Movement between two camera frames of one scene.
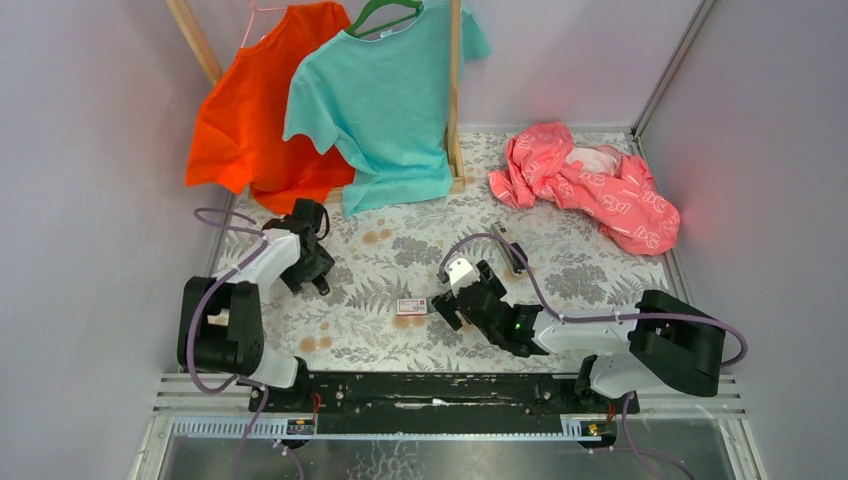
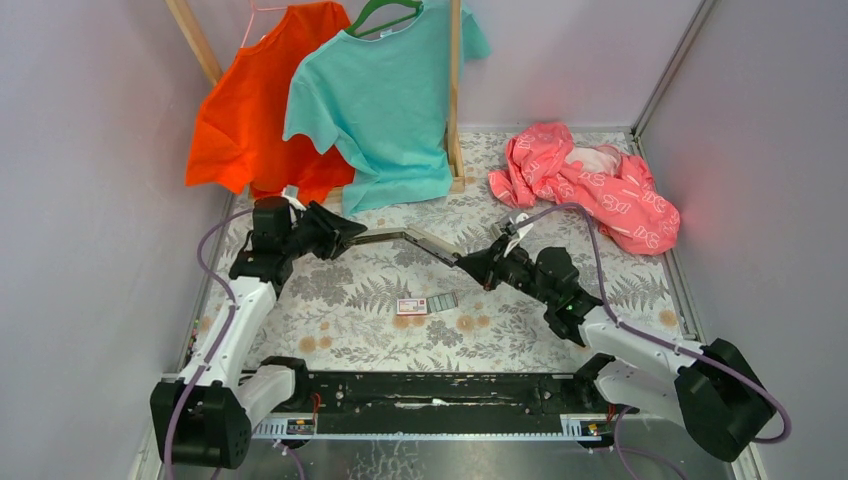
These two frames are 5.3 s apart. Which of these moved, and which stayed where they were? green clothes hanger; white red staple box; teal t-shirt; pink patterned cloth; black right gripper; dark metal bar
Moved: black right gripper; dark metal bar
Stayed: green clothes hanger; pink patterned cloth; teal t-shirt; white red staple box
